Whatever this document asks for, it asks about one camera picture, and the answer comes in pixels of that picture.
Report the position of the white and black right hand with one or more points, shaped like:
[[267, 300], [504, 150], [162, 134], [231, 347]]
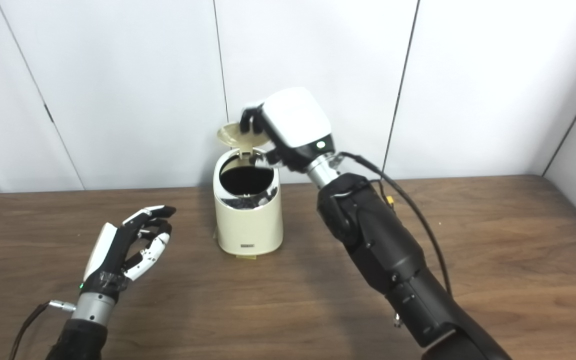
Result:
[[298, 120]]

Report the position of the white and black left hand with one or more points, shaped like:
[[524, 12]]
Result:
[[108, 255]]

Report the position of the cream round bin lid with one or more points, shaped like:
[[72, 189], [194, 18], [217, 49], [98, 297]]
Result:
[[230, 136]]

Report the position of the cream-colored bin body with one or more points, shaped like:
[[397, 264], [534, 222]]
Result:
[[248, 225]]

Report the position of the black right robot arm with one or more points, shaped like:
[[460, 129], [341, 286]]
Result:
[[388, 250]]

